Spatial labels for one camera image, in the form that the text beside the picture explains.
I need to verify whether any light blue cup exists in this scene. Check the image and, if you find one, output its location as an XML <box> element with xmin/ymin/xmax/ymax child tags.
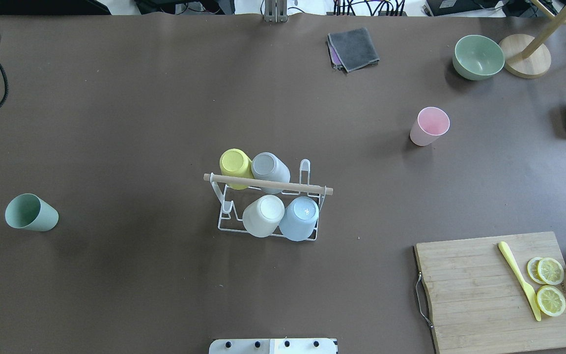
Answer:
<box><xmin>279</xmin><ymin>196</ymin><xmax>319</xmax><ymax>241</ymax></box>

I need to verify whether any pink cup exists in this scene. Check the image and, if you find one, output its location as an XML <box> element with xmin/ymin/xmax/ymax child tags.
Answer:
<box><xmin>409</xmin><ymin>107</ymin><xmax>450</xmax><ymax>147</ymax></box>

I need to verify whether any grey folded cloth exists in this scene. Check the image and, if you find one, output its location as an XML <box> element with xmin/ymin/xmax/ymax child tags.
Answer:
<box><xmin>326</xmin><ymin>27</ymin><xmax>380</xmax><ymax>72</ymax></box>

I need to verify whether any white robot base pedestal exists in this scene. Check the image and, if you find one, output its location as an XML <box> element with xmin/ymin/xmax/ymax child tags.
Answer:
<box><xmin>208</xmin><ymin>338</ymin><xmax>339</xmax><ymax>354</ymax></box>

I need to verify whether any yellow plastic knife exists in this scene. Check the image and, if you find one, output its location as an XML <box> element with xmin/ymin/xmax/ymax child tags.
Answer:
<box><xmin>497</xmin><ymin>241</ymin><xmax>542</xmax><ymax>321</ymax></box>

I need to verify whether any grey cup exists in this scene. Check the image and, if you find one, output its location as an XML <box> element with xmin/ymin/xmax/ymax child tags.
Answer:
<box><xmin>251</xmin><ymin>152</ymin><xmax>290</xmax><ymax>183</ymax></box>

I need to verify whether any yellow cup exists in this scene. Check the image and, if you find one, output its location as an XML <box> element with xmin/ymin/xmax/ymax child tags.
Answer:
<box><xmin>219</xmin><ymin>148</ymin><xmax>254</xmax><ymax>179</ymax></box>

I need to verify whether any mint green cup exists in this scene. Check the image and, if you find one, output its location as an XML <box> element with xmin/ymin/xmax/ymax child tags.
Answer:
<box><xmin>4</xmin><ymin>193</ymin><xmax>59</xmax><ymax>232</ymax></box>

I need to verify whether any white wire cup rack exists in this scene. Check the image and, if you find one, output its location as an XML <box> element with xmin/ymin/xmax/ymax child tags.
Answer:
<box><xmin>203</xmin><ymin>159</ymin><xmax>333</xmax><ymax>242</ymax></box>

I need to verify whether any green bowl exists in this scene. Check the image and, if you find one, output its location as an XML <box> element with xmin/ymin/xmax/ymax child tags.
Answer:
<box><xmin>452</xmin><ymin>34</ymin><xmax>505</xmax><ymax>81</ymax></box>

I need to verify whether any white cup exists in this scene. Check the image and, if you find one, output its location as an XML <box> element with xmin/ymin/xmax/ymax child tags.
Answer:
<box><xmin>242</xmin><ymin>195</ymin><xmax>285</xmax><ymax>237</ymax></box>

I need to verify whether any aluminium frame post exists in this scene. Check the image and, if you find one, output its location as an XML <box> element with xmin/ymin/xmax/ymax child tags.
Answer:
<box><xmin>263</xmin><ymin>0</ymin><xmax>288</xmax><ymax>23</ymax></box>

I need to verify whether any lemon slice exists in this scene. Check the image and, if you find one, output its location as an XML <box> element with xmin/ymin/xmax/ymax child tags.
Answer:
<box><xmin>536</xmin><ymin>285</ymin><xmax>566</xmax><ymax>317</ymax></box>
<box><xmin>536</xmin><ymin>257</ymin><xmax>565</xmax><ymax>286</ymax></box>

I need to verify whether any wooden cutting board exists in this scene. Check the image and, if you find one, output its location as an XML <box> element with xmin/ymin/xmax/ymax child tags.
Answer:
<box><xmin>415</xmin><ymin>232</ymin><xmax>566</xmax><ymax>354</ymax></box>

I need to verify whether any wooden stand with round base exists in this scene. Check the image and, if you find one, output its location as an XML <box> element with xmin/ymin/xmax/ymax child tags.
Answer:
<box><xmin>499</xmin><ymin>0</ymin><xmax>566</xmax><ymax>79</ymax></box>

